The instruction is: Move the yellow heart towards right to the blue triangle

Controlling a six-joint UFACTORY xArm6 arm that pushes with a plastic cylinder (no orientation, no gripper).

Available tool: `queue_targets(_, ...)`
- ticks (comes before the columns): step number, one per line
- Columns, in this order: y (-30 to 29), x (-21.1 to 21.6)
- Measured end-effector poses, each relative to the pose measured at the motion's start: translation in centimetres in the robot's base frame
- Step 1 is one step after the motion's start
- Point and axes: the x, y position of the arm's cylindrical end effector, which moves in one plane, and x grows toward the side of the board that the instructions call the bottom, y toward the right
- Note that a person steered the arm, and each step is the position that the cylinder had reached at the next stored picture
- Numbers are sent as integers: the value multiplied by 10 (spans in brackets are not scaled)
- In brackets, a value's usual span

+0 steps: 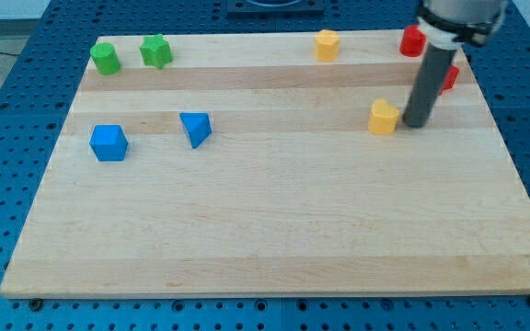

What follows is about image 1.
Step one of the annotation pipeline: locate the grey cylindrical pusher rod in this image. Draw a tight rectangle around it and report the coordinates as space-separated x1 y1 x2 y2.
403 44 457 128

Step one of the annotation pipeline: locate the yellow heart block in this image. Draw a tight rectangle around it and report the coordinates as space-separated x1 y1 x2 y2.
368 98 400 135

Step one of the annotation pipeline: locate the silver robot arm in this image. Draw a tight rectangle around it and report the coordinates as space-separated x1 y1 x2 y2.
403 0 508 128

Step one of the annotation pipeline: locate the blue triangle block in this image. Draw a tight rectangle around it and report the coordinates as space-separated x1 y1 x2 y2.
179 112 212 149

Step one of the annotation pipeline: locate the red block behind rod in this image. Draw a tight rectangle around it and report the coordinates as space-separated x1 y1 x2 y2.
439 65 460 95

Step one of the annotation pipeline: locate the red cylinder block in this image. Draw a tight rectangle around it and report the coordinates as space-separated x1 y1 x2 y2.
399 25 427 57

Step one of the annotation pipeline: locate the yellow pentagon block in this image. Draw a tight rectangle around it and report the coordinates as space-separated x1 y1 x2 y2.
315 29 340 62

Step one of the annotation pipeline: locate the light wooden board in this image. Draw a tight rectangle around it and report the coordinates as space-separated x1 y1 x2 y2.
0 30 530 299

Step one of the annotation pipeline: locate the green star block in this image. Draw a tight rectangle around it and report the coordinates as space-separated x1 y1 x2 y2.
139 34 173 69

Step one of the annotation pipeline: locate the green cylinder block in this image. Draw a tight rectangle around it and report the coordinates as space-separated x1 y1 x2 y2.
90 42 121 75

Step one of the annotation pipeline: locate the blue cube block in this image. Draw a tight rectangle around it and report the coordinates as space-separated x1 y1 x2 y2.
89 124 128 162

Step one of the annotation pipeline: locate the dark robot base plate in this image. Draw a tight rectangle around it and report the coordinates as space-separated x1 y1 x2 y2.
225 0 326 16

